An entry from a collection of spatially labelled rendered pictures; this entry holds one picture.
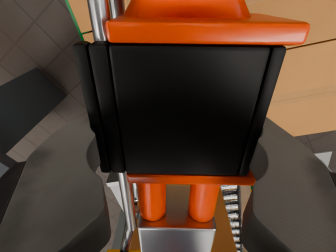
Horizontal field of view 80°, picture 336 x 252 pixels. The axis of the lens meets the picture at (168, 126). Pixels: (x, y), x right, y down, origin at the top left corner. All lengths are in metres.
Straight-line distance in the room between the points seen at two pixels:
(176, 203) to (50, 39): 1.39
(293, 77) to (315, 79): 0.08
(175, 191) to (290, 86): 0.79
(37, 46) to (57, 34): 0.16
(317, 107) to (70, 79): 1.39
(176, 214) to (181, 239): 0.02
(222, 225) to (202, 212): 0.73
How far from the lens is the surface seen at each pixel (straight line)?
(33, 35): 1.55
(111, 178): 1.09
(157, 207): 0.16
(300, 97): 0.97
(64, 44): 1.47
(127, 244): 0.23
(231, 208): 1.33
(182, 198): 0.19
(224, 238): 0.88
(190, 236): 0.18
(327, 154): 2.10
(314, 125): 1.08
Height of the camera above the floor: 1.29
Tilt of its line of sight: 57 degrees down
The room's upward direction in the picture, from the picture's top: 178 degrees counter-clockwise
